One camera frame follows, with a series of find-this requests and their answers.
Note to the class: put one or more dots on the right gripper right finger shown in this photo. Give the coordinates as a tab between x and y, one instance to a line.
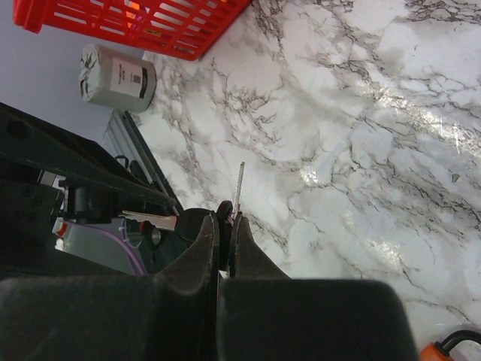
262	314

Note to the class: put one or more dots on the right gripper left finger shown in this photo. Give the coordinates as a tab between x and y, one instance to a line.
166	316

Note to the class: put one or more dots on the black-headed key bunch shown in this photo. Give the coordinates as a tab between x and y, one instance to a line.
187	225

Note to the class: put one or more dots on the orange black padlock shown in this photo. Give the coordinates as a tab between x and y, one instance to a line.
440	350

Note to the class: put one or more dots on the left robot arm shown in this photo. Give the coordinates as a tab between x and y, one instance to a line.
63	200

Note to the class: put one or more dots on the red plastic basket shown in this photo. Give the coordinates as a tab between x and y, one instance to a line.
181	29

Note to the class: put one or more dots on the aluminium frame rail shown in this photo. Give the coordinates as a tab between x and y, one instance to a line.
123	140

